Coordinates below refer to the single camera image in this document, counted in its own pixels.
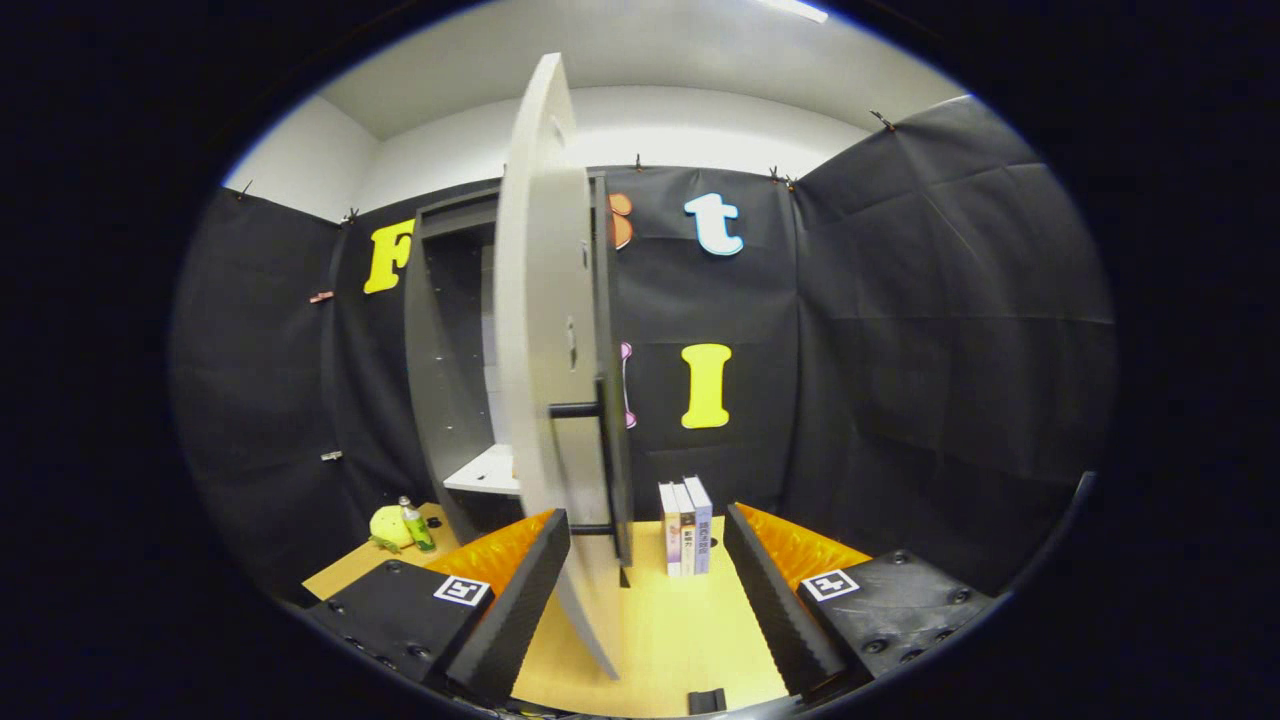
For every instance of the beige cabinet door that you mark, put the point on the beige cabinet door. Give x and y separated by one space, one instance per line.
535 300

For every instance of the black block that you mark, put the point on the black block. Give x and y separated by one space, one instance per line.
706 702

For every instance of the yellow plush toy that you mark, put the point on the yellow plush toy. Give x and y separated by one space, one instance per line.
388 527

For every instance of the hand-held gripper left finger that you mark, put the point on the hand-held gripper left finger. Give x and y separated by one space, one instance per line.
525 610

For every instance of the pale blue book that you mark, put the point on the pale blue book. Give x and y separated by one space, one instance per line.
703 530

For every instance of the green drink bottle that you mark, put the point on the green drink bottle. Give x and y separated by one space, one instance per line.
417 530

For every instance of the dark curved bar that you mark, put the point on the dark curved bar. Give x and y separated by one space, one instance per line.
1083 495

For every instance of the white cabinet shelf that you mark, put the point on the white cabinet shelf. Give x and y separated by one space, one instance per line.
485 475

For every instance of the dark grey cabinet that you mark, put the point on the dark grey cabinet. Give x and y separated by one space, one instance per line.
425 380

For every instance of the black backdrop cloth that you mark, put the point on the black backdrop cloth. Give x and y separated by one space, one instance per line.
900 350

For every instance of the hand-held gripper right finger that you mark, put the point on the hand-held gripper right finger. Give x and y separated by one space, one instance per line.
765 600

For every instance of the long ceiling light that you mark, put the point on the long ceiling light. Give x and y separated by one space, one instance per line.
795 8

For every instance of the white and purple book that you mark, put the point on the white and purple book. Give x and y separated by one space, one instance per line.
670 530

